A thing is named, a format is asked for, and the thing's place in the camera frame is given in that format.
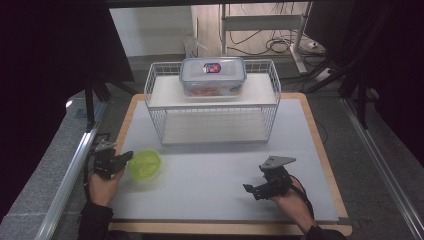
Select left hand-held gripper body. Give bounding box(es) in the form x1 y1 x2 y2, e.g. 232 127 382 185
93 139 118 181

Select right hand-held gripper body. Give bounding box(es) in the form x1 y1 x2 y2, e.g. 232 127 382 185
257 155 298 201

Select green plastic bowl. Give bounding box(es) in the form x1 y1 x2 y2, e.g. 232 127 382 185
127 148 163 182

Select white wire shelf rack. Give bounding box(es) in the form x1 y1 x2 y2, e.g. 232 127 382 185
143 59 282 146

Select clear plastic food container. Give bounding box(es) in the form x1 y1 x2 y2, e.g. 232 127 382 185
179 56 248 98

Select person's right hand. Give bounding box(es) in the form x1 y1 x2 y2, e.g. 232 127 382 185
269 175 316 224

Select person's left hand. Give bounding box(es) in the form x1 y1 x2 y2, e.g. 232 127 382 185
87 167 126 208

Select black metal stand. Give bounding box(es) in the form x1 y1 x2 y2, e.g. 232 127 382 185
355 75 372 130
83 78 112 132

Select dark curtain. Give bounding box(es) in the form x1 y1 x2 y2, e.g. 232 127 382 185
0 0 135 222
305 0 424 165

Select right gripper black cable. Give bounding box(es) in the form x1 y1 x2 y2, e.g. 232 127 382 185
287 174 316 221

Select aluminium rail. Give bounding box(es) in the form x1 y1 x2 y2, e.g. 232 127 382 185
34 128 98 240
343 98 424 234

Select black floor cables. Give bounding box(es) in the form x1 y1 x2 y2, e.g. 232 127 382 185
228 29 326 58

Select white desk frame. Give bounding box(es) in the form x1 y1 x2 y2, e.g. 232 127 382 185
219 3 313 75

